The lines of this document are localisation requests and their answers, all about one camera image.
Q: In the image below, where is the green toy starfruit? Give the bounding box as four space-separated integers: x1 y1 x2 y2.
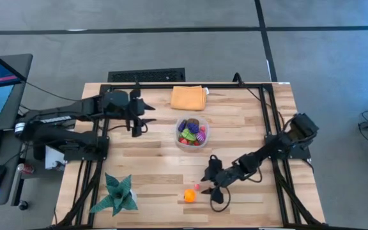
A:
181 128 197 142

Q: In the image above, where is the white box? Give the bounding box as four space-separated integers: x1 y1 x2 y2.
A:
45 146 66 170

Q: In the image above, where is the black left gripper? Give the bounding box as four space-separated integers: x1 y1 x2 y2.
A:
126 88 157 139

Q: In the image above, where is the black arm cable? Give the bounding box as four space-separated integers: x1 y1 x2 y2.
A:
233 72 287 128

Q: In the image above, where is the green artificial plant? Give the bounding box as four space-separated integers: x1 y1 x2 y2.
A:
89 172 139 217

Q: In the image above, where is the black floor cable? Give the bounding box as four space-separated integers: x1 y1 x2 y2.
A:
22 79 81 116

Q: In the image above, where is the clear plastic tupperware container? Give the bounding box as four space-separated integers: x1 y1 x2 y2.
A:
174 115 210 151

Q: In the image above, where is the black metal table frame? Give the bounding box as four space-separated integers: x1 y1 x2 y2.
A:
54 82 328 228

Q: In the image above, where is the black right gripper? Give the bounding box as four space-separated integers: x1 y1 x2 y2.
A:
200 155 242 206

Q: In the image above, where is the red soda can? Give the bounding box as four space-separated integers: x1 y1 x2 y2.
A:
17 163 35 175

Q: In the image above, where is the orange toy orange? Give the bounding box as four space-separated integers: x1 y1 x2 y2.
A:
183 188 197 204

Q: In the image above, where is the grey desk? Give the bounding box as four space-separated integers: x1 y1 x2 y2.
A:
0 129 31 207

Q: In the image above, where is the black floor vent grille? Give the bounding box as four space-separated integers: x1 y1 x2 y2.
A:
107 67 187 83

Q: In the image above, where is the computer monitor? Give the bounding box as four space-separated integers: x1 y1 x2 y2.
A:
0 43 34 134

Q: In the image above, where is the folded orange cloth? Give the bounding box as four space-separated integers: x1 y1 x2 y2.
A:
170 85 210 112

